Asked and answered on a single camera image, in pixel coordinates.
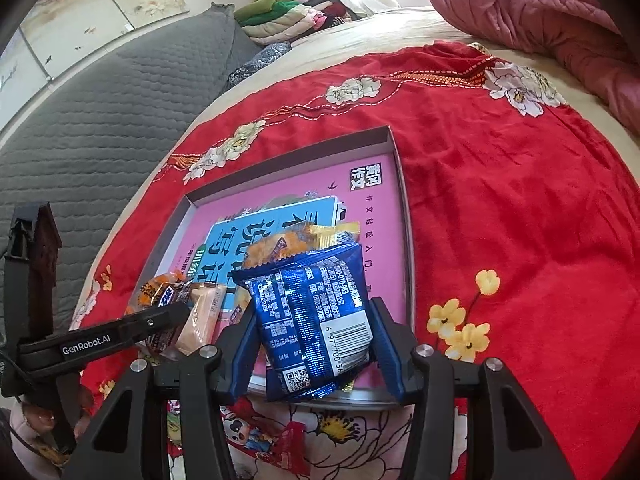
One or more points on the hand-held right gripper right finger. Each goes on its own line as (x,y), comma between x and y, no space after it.
(385,355)

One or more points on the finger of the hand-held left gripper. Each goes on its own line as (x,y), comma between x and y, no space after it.
(155,325)

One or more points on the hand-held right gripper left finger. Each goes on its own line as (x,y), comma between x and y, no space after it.
(242,350)

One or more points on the dark brown chocolate bar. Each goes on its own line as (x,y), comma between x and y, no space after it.
(167,297)

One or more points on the peanut packet with orange label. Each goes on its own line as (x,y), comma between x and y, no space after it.
(150,287)

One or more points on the beige pastry packet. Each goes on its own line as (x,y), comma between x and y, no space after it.
(200,310)

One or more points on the blue snack packet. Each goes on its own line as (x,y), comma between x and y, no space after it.
(310,320)

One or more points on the yellow puffed snack packet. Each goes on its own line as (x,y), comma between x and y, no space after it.
(272,250)

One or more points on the red lollipop packet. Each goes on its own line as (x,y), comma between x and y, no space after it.
(285,447)

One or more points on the gold snack packet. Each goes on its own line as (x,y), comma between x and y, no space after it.
(332,234)

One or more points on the grey cardboard box tray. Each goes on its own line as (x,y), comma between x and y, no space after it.
(300,166)

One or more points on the pink book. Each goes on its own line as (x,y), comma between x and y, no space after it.
(380,220)

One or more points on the red floral blanket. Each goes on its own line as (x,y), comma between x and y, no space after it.
(500,210)

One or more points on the grey quilted headboard cover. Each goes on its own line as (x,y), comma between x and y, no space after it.
(125,125)

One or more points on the dark blue patterned cloth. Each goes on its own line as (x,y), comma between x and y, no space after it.
(260,62)

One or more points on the beige bed sheet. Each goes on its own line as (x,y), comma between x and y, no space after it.
(350,40)

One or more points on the stack of folded clothes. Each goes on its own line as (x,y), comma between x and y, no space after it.
(290,15)

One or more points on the pink quilt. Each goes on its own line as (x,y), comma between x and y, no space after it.
(525,5)

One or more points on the painted wall panel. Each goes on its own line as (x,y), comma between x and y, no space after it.
(100,0)

